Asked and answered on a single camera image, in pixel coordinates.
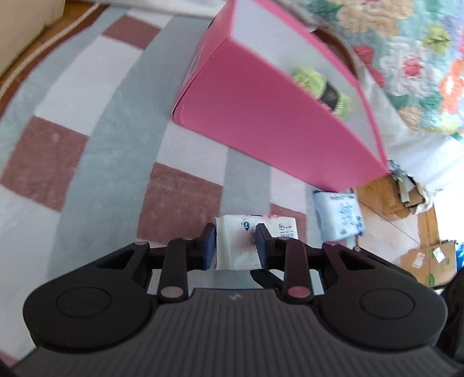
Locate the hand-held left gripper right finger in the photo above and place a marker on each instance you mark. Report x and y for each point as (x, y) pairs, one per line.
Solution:
(261, 246)

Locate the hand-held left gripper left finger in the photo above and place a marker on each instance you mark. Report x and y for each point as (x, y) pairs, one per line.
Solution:
(209, 246)

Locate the white tissue packet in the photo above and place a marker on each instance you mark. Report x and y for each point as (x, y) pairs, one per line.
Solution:
(235, 243)

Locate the pink cardboard box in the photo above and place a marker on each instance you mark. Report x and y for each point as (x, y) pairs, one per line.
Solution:
(261, 108)

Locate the blue white wipes packet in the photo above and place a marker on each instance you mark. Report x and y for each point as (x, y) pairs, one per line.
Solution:
(340, 217)

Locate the checkered rug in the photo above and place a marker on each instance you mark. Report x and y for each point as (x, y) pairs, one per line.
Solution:
(90, 145)

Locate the torn cardboard scraps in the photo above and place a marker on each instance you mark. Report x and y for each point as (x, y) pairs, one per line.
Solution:
(409, 192)

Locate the green yarn ball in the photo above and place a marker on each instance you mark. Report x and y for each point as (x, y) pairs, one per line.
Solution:
(326, 90)

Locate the cardboard box with green print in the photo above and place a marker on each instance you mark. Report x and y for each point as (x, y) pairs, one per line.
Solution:
(431, 259)

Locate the white bed sheet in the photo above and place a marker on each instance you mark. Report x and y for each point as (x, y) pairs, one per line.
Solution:
(409, 156)

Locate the dark cloth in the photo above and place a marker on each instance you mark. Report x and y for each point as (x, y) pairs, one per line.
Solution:
(453, 311)

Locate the floral quilt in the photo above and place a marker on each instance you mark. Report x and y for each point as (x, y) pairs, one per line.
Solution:
(406, 54)

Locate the plain cardboard box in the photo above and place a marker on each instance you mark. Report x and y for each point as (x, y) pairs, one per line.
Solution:
(21, 29)

